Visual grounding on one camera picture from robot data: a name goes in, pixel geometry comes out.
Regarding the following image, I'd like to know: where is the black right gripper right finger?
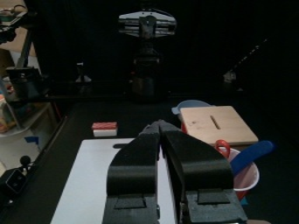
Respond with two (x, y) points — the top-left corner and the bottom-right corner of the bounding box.
(159, 119), (248, 224)

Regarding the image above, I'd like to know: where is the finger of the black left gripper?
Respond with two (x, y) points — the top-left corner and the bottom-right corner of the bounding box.
(147, 16), (157, 39)
(139, 16), (149, 39)

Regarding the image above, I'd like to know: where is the brown wooden board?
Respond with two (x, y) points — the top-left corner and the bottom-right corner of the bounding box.
(244, 219), (273, 224)

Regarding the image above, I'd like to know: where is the red and white sushi piece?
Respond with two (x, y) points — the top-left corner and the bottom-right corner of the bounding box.
(91, 122), (119, 138)

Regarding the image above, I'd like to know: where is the blue toy knife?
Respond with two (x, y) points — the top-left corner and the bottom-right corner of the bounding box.
(228, 140), (276, 176)

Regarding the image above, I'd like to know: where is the white shelf table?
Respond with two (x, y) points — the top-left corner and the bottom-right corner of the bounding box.
(0, 100), (61, 138)

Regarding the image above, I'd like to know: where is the red loop-handled tool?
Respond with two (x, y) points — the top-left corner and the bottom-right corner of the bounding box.
(180, 122), (231, 158)

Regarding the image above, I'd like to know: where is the black box device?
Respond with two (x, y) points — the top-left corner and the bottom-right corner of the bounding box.
(0, 167), (29, 197)

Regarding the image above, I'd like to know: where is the grey metal clamp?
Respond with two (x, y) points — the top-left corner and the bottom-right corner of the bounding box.
(223, 69), (239, 84)
(75, 62), (93, 84)

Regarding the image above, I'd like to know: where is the white cutting board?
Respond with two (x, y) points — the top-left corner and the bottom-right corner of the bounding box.
(50, 137), (183, 224)

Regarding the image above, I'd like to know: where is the small black microphone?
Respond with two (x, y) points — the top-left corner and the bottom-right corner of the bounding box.
(18, 155), (33, 171)

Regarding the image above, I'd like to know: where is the black tripod stand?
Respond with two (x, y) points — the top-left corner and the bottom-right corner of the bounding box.
(4, 27), (42, 101)

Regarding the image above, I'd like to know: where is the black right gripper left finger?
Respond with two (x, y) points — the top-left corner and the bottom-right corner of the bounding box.
(101, 119), (161, 224)

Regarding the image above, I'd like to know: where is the pale blue plate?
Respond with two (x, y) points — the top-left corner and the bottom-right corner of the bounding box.
(171, 99), (213, 116)

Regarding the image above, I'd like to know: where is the wooden block with slot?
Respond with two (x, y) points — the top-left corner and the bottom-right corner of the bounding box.
(179, 105), (260, 147)

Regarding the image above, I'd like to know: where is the blue tape piece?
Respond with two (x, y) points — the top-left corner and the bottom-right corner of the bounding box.
(22, 136), (41, 145)

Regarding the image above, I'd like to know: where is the translucent red cup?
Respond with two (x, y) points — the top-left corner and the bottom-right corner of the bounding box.
(223, 145), (261, 202)

